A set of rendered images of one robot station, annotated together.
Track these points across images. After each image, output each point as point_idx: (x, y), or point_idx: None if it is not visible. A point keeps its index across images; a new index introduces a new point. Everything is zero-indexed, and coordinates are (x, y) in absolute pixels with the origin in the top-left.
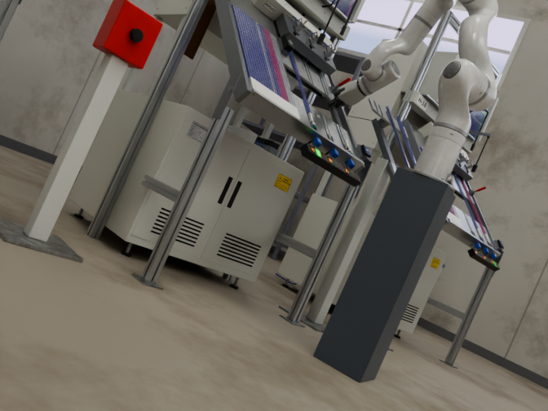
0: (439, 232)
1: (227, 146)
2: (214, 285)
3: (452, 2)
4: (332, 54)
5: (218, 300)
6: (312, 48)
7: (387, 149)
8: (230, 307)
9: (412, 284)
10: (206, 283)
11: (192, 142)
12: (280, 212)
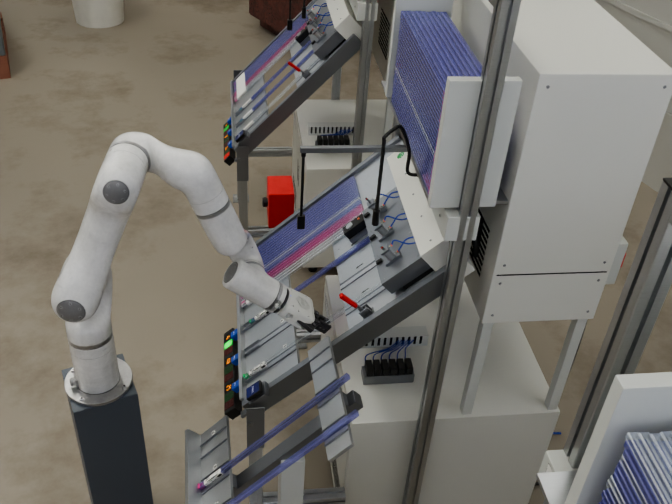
0: (80, 443)
1: (331, 333)
2: (325, 487)
3: (159, 175)
4: (384, 255)
5: None
6: (376, 240)
7: (294, 435)
8: (244, 462)
9: (85, 471)
10: (323, 476)
11: (325, 313)
12: (344, 459)
